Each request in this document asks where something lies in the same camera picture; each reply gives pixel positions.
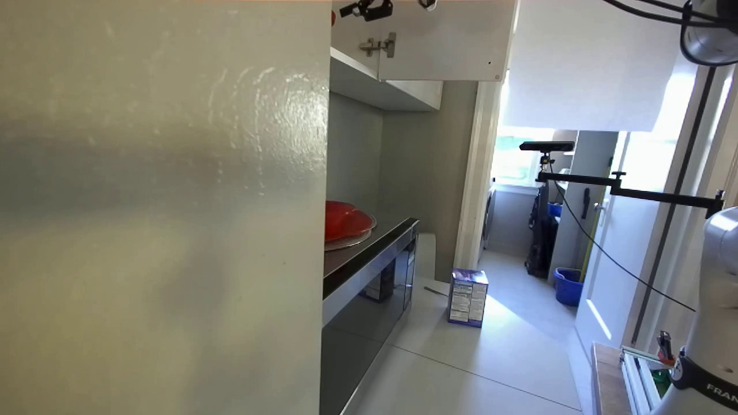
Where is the blue white carton box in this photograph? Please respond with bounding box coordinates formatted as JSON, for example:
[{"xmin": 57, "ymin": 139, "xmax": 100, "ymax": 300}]
[{"xmin": 447, "ymin": 270, "xmax": 488, "ymax": 326}]

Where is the stainless steel microwave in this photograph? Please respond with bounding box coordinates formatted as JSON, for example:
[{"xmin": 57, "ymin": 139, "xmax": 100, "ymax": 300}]
[{"xmin": 319, "ymin": 216, "xmax": 417, "ymax": 415}]

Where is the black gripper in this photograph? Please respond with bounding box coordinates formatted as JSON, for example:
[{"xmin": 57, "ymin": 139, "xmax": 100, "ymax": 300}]
[{"xmin": 340, "ymin": 0, "xmax": 439, "ymax": 21}]

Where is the metal cabinet hinge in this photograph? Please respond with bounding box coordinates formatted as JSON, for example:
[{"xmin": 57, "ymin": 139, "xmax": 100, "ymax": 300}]
[{"xmin": 360, "ymin": 31, "xmax": 397, "ymax": 57}]

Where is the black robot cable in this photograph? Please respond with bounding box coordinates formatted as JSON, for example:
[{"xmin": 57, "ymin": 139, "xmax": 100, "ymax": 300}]
[{"xmin": 552, "ymin": 182, "xmax": 699, "ymax": 314}]

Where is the blue bin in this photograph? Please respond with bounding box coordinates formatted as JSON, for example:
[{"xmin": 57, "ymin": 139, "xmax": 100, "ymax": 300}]
[{"xmin": 554, "ymin": 268, "xmax": 583, "ymax": 306}]

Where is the large white panel foreground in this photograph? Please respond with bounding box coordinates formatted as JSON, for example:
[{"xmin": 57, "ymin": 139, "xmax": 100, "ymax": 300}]
[{"xmin": 0, "ymin": 0, "xmax": 329, "ymax": 415}]

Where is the white upper cabinet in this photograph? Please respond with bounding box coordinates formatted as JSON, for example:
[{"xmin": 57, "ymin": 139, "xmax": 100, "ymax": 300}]
[{"xmin": 329, "ymin": 0, "xmax": 520, "ymax": 110}]

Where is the robot mounting table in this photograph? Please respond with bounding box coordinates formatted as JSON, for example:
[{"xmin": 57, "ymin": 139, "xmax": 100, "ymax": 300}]
[{"xmin": 591, "ymin": 344, "xmax": 671, "ymax": 415}]

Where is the black camera on boom arm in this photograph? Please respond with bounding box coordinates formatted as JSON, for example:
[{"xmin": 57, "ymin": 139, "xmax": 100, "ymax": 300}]
[{"xmin": 520, "ymin": 141, "xmax": 725, "ymax": 218}]

